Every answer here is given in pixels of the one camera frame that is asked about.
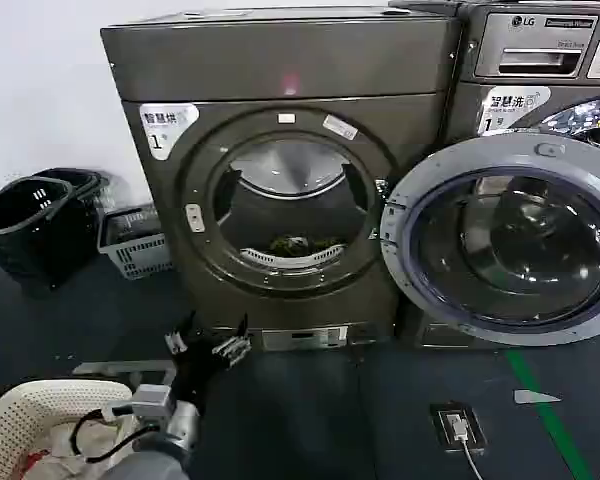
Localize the large black plastic basket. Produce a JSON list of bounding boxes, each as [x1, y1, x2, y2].
[[0, 176, 100, 290]]

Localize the grey plastic basket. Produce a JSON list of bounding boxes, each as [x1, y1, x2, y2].
[[96, 204, 176, 282]]

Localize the round glass dryer door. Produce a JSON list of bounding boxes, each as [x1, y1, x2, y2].
[[378, 131, 600, 349]]

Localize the grey front-load washing machine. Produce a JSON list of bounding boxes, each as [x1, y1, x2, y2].
[[388, 0, 600, 352]]

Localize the silver metal floor frame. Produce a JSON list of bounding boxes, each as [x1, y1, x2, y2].
[[71, 360, 179, 387]]

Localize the pale clothes in basket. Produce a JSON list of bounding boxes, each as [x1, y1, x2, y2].
[[25, 413, 137, 480]]

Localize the black floor socket box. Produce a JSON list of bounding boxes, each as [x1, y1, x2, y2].
[[428, 401, 488, 454]]

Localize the white perforated laundry basket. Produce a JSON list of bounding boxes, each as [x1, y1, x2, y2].
[[0, 378, 142, 480]]

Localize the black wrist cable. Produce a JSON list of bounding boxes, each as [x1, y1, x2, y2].
[[70, 405, 154, 464]]

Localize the white floor sticker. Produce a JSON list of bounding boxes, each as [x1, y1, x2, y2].
[[512, 389, 564, 406]]

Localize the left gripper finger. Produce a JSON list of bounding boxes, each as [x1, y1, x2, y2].
[[210, 312, 254, 370], [164, 309, 198, 355]]

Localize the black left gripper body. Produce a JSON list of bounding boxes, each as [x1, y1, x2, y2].
[[170, 340, 227, 409]]

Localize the dark clothes in drum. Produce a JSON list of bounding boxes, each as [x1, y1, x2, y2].
[[266, 233, 342, 259]]

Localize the white plug and cable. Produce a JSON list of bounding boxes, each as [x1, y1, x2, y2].
[[448, 413, 485, 480]]

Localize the grey front-load dryer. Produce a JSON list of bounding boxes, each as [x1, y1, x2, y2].
[[99, 9, 464, 354]]

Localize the green floor tape stripe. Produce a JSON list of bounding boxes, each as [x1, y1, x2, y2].
[[504, 348, 597, 480]]

